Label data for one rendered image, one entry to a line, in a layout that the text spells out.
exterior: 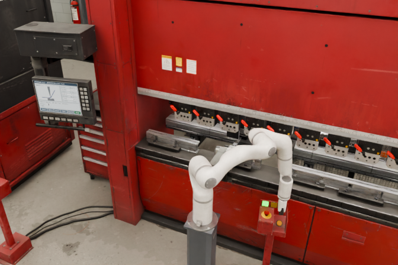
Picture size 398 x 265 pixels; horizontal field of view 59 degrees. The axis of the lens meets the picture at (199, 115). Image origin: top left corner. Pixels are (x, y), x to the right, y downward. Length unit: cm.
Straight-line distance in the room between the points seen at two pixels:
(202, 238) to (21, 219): 229
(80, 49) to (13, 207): 216
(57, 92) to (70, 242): 150
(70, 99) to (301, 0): 175
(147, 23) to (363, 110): 164
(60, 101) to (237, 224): 177
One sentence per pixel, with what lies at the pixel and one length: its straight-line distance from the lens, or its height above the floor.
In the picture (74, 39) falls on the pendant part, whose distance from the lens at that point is 263.
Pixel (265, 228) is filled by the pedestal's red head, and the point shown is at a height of 72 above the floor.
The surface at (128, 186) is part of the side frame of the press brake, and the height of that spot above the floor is 48.
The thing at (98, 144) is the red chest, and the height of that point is 57.
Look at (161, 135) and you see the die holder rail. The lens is 314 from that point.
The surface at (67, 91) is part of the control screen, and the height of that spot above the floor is 151.
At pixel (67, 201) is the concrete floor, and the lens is 412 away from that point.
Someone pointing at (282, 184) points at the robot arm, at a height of 113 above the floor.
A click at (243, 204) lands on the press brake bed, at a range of 303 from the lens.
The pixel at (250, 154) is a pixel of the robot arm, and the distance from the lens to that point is 204.
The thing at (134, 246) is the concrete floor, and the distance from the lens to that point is 352.
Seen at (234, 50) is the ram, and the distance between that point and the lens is 254.
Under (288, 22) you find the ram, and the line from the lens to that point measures 240.
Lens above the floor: 260
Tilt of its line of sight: 28 degrees down
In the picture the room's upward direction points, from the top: 1 degrees clockwise
